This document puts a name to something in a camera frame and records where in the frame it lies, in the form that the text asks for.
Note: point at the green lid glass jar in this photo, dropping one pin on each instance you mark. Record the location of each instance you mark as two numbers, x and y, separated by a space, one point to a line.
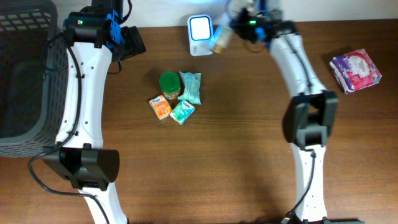
170 85

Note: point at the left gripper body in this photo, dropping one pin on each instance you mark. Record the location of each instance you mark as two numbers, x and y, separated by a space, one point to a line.
131 43

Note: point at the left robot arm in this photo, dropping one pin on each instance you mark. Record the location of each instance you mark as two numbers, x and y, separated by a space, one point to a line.
94 37

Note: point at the grey plastic mesh basket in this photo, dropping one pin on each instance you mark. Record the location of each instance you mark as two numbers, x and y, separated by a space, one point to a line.
33 77

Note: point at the white cream tube gold cap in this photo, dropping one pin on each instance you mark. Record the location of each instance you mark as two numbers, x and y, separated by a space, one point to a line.
222 35

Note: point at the orange tissue pack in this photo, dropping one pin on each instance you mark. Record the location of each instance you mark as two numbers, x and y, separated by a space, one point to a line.
161 107

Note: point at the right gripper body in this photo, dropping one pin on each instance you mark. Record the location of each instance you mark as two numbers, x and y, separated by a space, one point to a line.
245 27

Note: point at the red purple pad package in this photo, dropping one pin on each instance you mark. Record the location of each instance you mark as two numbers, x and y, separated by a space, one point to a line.
355 71

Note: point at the teal tissue pack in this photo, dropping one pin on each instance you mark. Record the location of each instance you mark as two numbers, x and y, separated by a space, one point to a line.
182 112

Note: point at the mint green wipes packet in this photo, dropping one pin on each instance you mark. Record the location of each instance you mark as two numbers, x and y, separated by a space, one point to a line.
191 82

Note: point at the white barcode scanner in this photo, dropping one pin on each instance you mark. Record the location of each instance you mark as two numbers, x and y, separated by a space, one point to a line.
200 32

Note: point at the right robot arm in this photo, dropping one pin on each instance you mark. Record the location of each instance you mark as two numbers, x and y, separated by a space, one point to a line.
309 119

